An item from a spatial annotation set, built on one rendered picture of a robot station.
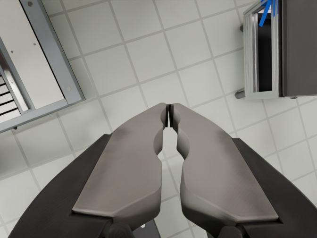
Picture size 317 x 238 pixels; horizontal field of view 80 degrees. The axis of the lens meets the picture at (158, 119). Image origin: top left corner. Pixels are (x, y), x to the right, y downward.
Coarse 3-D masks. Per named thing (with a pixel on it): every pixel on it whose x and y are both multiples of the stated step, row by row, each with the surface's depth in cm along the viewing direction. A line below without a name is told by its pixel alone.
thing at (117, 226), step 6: (120, 222) 5; (114, 228) 5; (120, 228) 5; (126, 228) 5; (222, 228) 5; (228, 228) 5; (234, 228) 5; (114, 234) 5; (120, 234) 5; (126, 234) 5; (132, 234) 5; (222, 234) 5; (228, 234) 5; (234, 234) 5; (240, 234) 5
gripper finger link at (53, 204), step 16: (96, 144) 8; (80, 160) 8; (96, 160) 8; (64, 176) 7; (80, 176) 7; (48, 192) 6; (64, 192) 6; (80, 192) 6; (32, 208) 6; (48, 208) 6; (64, 208) 6; (16, 224) 5; (32, 224) 5; (48, 224) 5; (64, 224) 5; (80, 224) 5; (96, 224) 5
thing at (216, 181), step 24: (192, 120) 10; (192, 144) 8; (216, 144) 8; (192, 168) 7; (216, 168) 7; (240, 168) 7; (192, 192) 6; (216, 192) 6; (240, 192) 6; (192, 216) 7; (216, 216) 6; (240, 216) 6; (264, 216) 6
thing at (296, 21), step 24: (264, 0) 74; (288, 0) 65; (312, 0) 66; (264, 24) 89; (288, 24) 65; (312, 24) 66; (264, 48) 90; (288, 48) 66; (312, 48) 67; (264, 72) 90; (288, 72) 66; (312, 72) 68; (240, 96) 94; (264, 96) 78; (288, 96) 68
